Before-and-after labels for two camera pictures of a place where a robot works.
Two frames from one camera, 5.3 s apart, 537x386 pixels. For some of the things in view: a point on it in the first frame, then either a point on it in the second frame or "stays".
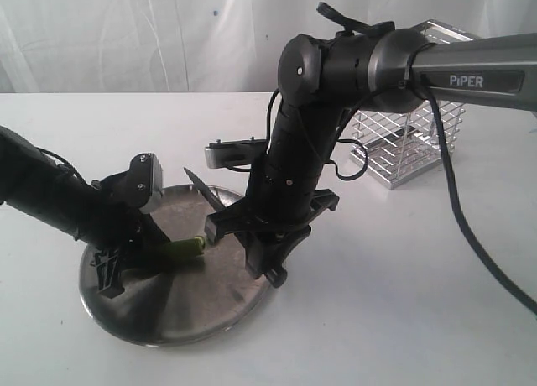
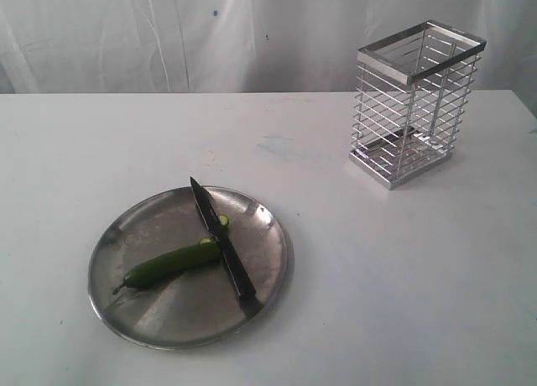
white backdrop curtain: x=215 y=38 stays
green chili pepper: x=168 y=252 -> x=207 y=252
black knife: x=205 y=190 -> x=244 y=287
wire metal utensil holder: x=395 y=148 stays
